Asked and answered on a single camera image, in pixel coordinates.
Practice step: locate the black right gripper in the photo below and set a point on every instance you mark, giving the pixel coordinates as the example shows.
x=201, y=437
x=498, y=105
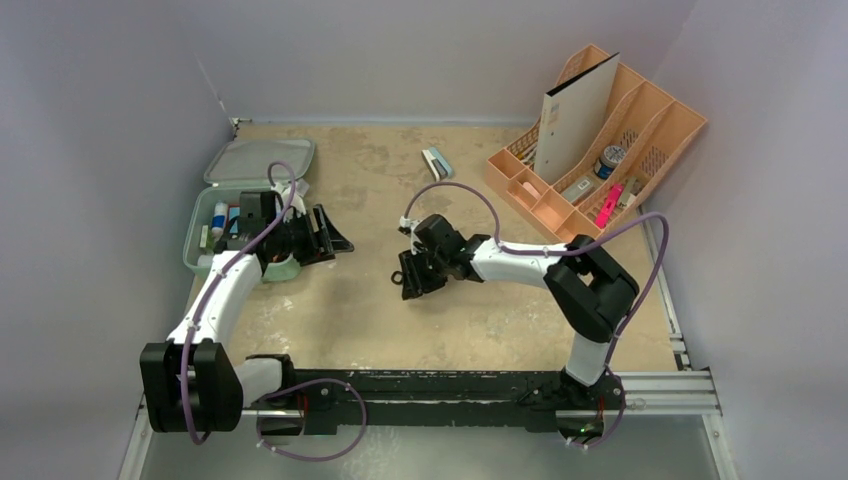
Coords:
x=424, y=268

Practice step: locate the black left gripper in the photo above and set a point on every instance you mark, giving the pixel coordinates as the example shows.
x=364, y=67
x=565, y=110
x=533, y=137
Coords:
x=320, y=245

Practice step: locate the red first aid pouch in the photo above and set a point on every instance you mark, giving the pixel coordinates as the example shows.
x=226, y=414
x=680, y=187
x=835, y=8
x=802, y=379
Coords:
x=233, y=215

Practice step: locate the white blue bandage roll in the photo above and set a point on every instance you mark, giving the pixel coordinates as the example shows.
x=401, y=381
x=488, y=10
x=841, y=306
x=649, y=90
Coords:
x=219, y=218

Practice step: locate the green small medicine box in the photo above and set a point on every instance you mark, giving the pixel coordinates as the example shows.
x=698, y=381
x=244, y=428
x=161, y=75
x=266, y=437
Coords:
x=204, y=238

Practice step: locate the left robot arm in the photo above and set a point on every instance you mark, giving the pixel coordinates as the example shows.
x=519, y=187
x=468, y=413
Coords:
x=189, y=382

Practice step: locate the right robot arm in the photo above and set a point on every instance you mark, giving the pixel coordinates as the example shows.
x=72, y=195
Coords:
x=592, y=290

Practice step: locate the blue white stapler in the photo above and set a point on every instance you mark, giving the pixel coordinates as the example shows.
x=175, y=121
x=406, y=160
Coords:
x=436, y=163

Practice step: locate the mint green storage case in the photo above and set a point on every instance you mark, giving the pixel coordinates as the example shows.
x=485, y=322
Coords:
x=242, y=165

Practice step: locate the pink eraser in organizer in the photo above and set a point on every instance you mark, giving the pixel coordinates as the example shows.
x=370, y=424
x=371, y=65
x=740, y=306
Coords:
x=531, y=192

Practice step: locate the grey box in organizer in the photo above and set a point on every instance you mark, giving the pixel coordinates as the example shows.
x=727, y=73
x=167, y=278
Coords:
x=578, y=190

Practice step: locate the pink marker in organizer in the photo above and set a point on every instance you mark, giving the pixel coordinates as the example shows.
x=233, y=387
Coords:
x=608, y=206

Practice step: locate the white folder in organizer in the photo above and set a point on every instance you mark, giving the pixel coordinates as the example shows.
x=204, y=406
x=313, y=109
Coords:
x=572, y=114

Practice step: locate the pink desk organizer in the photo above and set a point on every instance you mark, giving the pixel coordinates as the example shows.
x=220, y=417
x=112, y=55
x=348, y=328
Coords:
x=605, y=139

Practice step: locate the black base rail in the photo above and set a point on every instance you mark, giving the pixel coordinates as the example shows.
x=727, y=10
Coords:
x=536, y=401

